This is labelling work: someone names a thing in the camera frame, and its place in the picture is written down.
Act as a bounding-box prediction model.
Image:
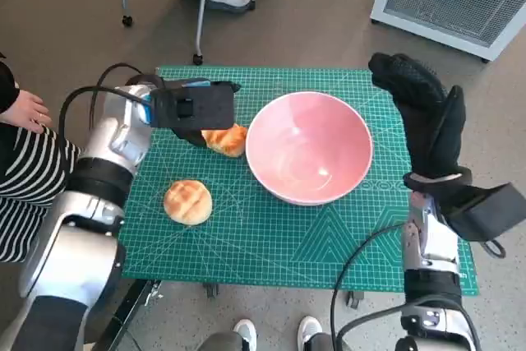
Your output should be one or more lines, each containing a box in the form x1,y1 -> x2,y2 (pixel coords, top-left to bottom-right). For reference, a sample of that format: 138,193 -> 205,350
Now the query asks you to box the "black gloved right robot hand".
367,53 -> 468,179

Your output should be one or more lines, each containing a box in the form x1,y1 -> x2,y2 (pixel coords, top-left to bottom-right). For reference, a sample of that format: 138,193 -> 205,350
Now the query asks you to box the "black metal frame bar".
88,279 -> 164,351

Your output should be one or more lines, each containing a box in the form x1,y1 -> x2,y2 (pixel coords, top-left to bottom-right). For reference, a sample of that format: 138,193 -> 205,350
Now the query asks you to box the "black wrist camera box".
150,81 -> 235,130
435,181 -> 526,243

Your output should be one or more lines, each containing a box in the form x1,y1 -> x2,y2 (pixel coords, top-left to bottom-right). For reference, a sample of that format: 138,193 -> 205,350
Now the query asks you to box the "small black cable loop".
482,238 -> 505,260

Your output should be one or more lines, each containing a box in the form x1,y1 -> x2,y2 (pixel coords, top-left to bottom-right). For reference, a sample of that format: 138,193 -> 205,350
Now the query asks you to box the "green cutting mat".
122,65 -> 481,297

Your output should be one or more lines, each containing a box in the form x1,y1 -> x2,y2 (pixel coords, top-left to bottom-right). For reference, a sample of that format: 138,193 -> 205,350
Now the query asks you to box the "person's hand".
6,90 -> 53,135

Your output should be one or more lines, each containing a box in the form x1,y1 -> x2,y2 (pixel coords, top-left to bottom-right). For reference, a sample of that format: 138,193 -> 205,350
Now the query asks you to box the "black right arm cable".
330,222 -> 416,351

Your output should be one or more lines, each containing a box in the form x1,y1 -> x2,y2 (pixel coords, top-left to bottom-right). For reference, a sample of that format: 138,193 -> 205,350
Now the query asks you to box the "pink bowl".
245,91 -> 374,207

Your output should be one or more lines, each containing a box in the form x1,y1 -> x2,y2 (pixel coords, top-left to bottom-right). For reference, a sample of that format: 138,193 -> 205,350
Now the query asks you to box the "grey office chair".
120,0 -> 259,66

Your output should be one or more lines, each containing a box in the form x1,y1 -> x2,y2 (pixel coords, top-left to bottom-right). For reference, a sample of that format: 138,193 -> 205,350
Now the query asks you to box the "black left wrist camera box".
150,81 -> 235,130

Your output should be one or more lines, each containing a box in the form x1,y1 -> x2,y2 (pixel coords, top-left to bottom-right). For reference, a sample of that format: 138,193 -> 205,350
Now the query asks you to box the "long twisted bread loaf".
200,123 -> 249,159

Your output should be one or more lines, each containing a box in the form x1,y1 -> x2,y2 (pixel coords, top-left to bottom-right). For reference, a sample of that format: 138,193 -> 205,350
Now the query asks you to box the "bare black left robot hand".
158,75 -> 242,150

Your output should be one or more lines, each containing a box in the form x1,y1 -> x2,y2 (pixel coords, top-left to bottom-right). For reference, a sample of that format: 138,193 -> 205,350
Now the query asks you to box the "round bread bun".
163,179 -> 214,227

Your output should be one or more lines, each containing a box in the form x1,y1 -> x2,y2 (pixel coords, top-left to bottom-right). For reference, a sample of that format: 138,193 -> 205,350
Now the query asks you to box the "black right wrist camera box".
435,181 -> 526,243

